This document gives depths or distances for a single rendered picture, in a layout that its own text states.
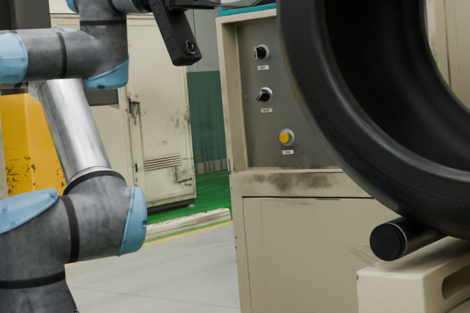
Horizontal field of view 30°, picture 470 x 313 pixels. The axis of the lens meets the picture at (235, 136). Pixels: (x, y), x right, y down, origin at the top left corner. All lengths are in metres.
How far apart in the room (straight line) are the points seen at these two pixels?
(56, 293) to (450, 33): 0.94
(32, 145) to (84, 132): 4.96
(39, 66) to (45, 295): 0.37
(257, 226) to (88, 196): 0.64
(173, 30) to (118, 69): 0.15
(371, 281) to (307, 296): 0.95
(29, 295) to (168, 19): 0.50
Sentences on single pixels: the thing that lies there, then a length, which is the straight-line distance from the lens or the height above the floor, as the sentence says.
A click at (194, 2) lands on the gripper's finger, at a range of 1.25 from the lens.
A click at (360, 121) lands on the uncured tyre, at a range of 1.02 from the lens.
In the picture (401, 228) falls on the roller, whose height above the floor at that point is 0.92.
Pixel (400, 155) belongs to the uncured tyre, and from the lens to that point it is 1.00.
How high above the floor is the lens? 1.09
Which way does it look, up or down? 3 degrees down
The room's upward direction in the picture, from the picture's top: 5 degrees counter-clockwise
